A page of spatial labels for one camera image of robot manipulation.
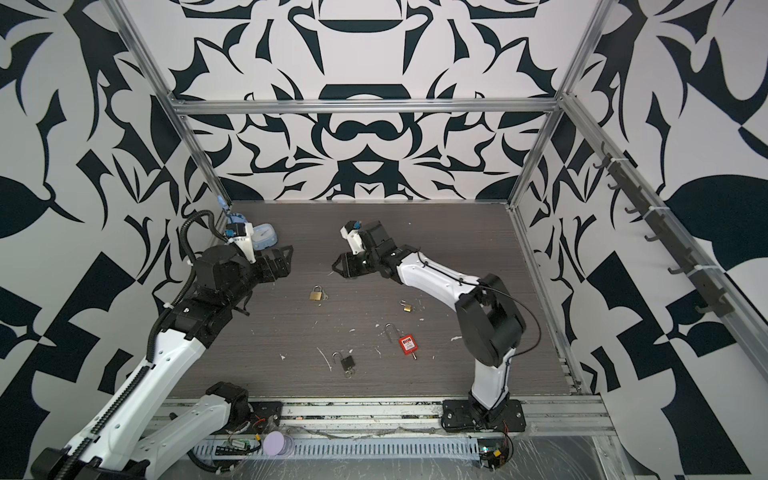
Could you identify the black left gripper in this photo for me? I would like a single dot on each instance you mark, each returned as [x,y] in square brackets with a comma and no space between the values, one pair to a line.
[279,264]

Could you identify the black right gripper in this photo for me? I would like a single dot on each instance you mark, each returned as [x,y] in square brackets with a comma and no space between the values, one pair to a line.
[349,263]

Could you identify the small black padlock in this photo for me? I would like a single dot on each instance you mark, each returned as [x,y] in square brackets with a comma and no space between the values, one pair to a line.
[346,362]

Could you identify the red safety padlock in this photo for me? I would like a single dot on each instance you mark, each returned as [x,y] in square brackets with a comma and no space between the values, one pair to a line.
[406,342]

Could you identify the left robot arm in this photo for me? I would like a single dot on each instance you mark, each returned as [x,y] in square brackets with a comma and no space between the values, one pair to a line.
[114,444]

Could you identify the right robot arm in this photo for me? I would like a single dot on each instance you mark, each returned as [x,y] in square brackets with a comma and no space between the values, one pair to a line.
[489,318]

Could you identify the light blue alarm clock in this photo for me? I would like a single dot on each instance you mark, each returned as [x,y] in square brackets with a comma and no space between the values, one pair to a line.
[264,236]

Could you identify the small brass padlock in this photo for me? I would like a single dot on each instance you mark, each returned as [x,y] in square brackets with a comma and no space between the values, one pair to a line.
[407,307]

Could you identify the blue pen holder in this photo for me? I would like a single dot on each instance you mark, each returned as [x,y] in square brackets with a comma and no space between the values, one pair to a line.
[225,206]

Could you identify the purple round disc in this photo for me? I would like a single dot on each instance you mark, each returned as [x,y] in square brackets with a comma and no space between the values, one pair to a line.
[275,444]

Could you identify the green circuit board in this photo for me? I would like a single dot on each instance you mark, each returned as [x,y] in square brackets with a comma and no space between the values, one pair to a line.
[238,447]

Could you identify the right electronics board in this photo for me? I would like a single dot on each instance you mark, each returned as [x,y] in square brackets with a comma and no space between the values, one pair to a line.
[494,453]

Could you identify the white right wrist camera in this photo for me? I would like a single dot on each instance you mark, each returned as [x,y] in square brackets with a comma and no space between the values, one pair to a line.
[351,233]

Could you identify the aluminium frame corner post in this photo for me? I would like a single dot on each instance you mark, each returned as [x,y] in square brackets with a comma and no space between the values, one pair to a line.
[133,40]

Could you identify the white cable duct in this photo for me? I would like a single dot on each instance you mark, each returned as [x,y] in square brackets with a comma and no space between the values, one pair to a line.
[461,448]

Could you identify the wall hook rack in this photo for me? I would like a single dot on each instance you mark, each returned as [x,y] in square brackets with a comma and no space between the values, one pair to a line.
[689,262]

